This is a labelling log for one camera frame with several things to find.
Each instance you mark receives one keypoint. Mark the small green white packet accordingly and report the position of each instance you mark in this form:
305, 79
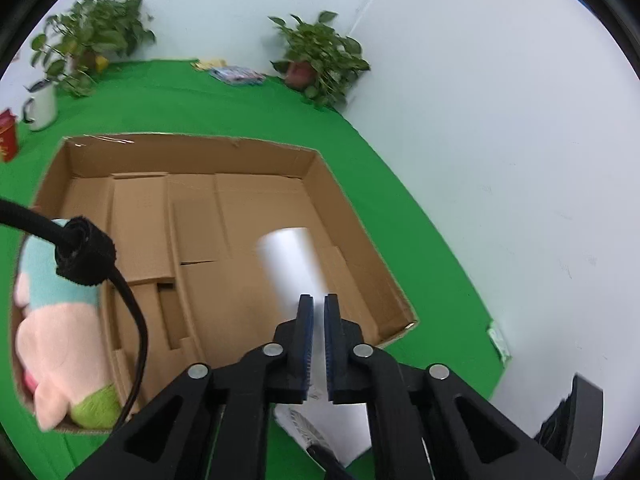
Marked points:
497, 339

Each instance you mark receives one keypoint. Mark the potted green plant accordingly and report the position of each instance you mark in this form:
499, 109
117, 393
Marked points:
76, 46
318, 61

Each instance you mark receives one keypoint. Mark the yellow packet on table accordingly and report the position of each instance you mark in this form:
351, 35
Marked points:
206, 65

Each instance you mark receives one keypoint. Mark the red paper cup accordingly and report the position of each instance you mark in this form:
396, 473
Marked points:
8, 136

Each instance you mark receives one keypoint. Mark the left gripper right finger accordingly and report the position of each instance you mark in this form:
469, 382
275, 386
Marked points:
427, 423

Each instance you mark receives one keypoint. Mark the colourful packet on table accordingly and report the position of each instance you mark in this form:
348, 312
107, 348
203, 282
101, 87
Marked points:
236, 75

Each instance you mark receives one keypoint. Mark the white enamel mug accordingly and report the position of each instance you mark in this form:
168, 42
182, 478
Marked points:
40, 109

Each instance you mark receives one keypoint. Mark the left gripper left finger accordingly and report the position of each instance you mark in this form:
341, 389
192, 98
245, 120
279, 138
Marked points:
212, 423

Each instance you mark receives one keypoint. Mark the right potted green plant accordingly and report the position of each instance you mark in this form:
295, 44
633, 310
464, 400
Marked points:
318, 61

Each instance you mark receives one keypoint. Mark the large open cardboard box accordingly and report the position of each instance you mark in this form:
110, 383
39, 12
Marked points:
225, 195

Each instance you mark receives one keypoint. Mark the black round device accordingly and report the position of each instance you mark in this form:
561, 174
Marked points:
572, 434

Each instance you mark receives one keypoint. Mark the left potted green plant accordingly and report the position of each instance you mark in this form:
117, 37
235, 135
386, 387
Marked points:
76, 46

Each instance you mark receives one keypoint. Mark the green cloth table cover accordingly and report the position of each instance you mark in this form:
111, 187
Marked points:
170, 96

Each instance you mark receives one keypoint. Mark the pink teal plush toy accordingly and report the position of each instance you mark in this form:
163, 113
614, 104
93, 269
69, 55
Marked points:
59, 344

